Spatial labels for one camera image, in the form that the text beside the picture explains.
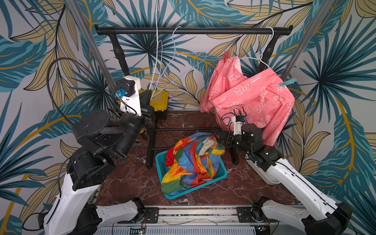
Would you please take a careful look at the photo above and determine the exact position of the rainbow striped jacket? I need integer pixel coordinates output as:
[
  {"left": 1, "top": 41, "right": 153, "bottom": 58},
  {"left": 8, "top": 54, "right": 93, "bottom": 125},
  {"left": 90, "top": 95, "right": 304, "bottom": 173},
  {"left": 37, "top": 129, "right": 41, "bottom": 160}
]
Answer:
[{"left": 161, "top": 132, "right": 225, "bottom": 196}]

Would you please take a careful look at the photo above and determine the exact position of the pink hooded jacket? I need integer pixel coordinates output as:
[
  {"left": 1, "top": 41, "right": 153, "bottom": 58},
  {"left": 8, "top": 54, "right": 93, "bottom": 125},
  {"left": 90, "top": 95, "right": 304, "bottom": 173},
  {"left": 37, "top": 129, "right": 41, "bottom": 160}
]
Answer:
[{"left": 199, "top": 56, "right": 295, "bottom": 146}]

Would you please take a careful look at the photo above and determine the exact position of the red clothespin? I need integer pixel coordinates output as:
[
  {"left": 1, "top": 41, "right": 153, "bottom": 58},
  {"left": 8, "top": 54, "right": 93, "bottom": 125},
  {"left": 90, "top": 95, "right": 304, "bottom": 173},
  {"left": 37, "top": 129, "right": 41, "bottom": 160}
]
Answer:
[{"left": 223, "top": 51, "right": 231, "bottom": 63}]

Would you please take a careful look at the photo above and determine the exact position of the teal clothespin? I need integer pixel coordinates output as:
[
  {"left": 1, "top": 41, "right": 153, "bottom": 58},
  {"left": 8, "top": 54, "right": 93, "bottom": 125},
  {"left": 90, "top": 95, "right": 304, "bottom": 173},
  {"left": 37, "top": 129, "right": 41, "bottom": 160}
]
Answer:
[{"left": 278, "top": 78, "right": 296, "bottom": 87}]

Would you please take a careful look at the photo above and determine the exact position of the white wire hanger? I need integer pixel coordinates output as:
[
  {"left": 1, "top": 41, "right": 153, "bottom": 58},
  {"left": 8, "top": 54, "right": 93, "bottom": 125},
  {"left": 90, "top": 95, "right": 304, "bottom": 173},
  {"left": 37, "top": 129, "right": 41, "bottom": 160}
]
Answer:
[
  {"left": 147, "top": 1, "right": 160, "bottom": 91},
  {"left": 239, "top": 26, "right": 275, "bottom": 69}
]

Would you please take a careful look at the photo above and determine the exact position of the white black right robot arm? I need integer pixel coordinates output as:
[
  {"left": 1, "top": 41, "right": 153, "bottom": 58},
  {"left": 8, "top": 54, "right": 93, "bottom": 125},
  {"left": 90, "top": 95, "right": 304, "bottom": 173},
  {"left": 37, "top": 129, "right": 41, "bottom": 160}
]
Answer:
[{"left": 220, "top": 116, "right": 353, "bottom": 235}]

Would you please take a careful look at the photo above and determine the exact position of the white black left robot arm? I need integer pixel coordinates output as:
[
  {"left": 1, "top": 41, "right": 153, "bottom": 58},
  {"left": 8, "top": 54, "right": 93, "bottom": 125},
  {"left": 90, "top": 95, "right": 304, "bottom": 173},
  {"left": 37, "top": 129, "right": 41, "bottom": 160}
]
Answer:
[{"left": 38, "top": 91, "right": 154, "bottom": 235}]

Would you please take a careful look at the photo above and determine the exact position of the yellow black toolbox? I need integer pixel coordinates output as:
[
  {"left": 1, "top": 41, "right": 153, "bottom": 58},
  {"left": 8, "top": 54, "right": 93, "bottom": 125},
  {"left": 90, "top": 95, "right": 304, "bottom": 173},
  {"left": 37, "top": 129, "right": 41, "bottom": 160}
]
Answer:
[{"left": 139, "top": 90, "right": 168, "bottom": 120}]

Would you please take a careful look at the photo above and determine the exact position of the teal plastic basket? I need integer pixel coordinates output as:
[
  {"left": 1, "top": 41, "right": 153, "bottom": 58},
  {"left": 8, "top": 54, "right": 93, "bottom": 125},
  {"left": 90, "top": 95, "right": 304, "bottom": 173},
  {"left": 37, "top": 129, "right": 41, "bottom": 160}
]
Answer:
[{"left": 155, "top": 150, "right": 228, "bottom": 200}]

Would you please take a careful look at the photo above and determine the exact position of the white plastic tray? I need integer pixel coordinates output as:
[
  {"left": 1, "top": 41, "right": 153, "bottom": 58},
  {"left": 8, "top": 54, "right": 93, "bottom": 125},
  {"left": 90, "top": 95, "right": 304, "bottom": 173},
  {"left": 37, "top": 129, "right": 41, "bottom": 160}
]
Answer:
[{"left": 246, "top": 160, "right": 281, "bottom": 185}]

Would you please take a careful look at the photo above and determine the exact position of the black clothes rack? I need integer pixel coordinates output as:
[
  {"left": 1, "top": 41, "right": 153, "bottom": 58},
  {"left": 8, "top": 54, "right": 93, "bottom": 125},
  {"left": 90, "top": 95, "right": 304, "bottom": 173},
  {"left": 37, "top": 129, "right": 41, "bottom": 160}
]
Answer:
[{"left": 95, "top": 25, "right": 293, "bottom": 168}]

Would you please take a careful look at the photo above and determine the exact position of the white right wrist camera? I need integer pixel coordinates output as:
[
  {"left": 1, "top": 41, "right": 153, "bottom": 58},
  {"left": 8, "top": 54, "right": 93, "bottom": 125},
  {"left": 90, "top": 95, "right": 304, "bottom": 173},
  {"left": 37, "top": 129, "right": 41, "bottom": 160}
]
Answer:
[{"left": 232, "top": 115, "right": 244, "bottom": 136}]

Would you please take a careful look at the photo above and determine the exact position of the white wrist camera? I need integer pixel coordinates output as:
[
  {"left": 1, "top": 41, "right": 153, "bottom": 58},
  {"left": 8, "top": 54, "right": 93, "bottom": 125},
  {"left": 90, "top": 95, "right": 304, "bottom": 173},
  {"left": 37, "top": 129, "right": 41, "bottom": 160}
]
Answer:
[
  {"left": 116, "top": 76, "right": 142, "bottom": 117},
  {"left": 232, "top": 115, "right": 244, "bottom": 136}
]

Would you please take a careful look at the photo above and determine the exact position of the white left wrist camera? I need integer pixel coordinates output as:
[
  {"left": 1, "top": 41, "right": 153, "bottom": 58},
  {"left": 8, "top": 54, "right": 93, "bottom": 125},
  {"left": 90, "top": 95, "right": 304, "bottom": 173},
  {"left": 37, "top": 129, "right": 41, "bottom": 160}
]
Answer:
[{"left": 116, "top": 76, "right": 142, "bottom": 117}]

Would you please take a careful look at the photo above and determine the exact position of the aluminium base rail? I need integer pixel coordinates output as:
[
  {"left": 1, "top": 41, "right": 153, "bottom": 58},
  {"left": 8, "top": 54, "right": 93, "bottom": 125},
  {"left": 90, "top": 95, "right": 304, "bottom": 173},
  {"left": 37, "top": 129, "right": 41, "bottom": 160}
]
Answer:
[{"left": 93, "top": 204, "right": 324, "bottom": 235}]

